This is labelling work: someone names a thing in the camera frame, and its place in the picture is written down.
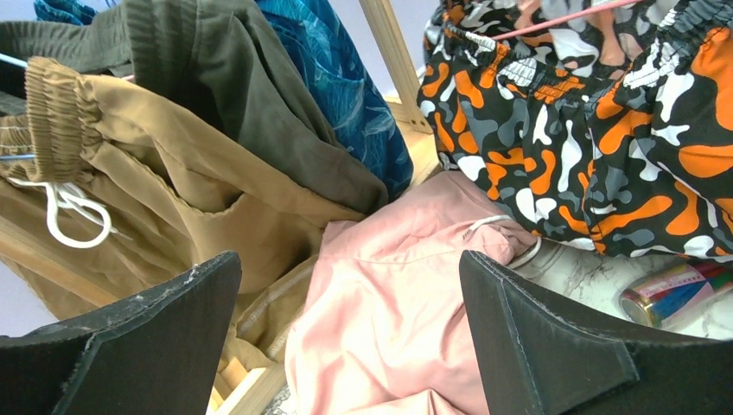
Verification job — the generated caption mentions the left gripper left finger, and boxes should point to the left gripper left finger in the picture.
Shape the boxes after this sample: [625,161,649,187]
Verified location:
[1,251,242,414]

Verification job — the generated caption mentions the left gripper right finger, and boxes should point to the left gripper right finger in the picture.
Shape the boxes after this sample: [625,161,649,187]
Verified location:
[459,251,732,414]

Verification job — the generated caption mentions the orange camouflage shorts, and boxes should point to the orange camouflage shorts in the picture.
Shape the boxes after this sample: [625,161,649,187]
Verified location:
[417,1,732,263]

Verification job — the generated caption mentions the pink wire hanger taken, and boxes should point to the pink wire hanger taken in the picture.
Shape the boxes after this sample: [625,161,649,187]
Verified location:
[492,0,641,42]

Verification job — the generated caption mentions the pink shorts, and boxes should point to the pink shorts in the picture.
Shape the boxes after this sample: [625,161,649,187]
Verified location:
[284,171,537,414]

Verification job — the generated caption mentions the brown hanging shorts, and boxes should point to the brown hanging shorts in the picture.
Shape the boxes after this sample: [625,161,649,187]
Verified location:
[1,57,361,368]

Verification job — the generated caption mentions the dark green hanging shorts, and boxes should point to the dark green hanging shorts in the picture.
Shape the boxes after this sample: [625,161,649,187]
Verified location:
[1,1,388,214]

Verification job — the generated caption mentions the blue patterned hanging shorts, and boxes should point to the blue patterned hanging shorts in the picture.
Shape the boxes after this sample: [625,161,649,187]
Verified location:
[33,1,413,203]

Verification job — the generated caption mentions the wooden clothes rack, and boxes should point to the wooden clothes rack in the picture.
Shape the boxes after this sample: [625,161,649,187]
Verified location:
[1,1,437,414]

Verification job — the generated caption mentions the pink cylindrical bottle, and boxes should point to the pink cylindrical bottle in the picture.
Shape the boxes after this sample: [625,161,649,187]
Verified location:
[618,260,732,330]

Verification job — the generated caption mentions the blue wire hanger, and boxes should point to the blue wire hanger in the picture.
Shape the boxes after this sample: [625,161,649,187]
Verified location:
[1,53,35,162]

